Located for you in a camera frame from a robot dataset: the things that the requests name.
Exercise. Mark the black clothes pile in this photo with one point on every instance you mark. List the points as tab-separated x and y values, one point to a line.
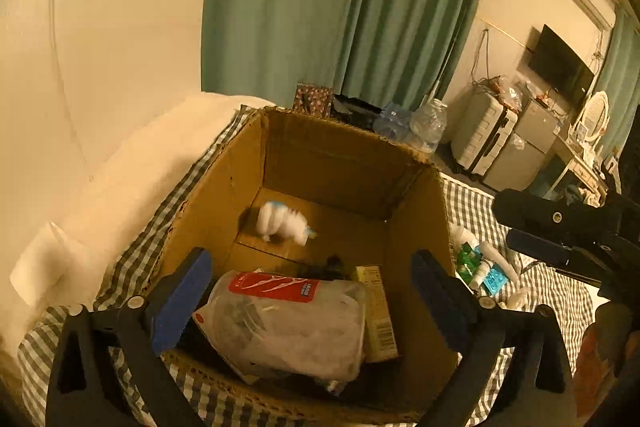
355	109

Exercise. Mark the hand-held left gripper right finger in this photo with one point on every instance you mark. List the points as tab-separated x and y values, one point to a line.
440	307

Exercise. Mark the large clear water bottle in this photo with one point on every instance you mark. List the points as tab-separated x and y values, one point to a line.
430	124

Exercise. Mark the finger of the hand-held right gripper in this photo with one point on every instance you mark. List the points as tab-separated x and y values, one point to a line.
540	248
530	209

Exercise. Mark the yellow green carton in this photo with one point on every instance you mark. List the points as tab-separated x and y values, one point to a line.
377	317

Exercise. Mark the white dressing table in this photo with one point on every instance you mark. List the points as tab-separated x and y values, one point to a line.
580	162

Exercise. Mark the white duvet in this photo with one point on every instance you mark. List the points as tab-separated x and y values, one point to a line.
125	167

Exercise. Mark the blue wrapped bottle pack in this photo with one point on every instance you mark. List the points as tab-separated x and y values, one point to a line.
392	122

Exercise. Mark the white oval mirror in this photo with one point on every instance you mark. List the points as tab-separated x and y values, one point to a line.
595	114

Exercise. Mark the silver mini fridge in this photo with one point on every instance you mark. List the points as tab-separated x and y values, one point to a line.
525	142

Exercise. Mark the cardboard box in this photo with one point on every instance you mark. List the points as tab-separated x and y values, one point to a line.
325	167

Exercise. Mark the blue blister pack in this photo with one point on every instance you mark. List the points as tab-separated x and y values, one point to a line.
497	283

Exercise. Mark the green packet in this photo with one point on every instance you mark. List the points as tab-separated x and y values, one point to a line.
467	259

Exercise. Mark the plastic bag with red label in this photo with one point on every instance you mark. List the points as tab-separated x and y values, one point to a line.
300	332

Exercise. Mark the narrow green curtain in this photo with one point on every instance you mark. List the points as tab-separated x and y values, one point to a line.
622	72

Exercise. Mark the small white bottle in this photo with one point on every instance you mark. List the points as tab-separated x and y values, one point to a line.
480	276

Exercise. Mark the clear plastic bag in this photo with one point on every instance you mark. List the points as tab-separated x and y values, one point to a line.
510	92

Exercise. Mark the black wall television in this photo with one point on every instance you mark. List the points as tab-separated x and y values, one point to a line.
560	62

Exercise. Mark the white suitcase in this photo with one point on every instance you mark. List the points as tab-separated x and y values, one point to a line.
480	132

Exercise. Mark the patterned fabric bag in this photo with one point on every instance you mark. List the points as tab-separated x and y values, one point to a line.
312	99

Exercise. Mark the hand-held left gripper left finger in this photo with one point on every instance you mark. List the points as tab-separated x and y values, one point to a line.
182	302

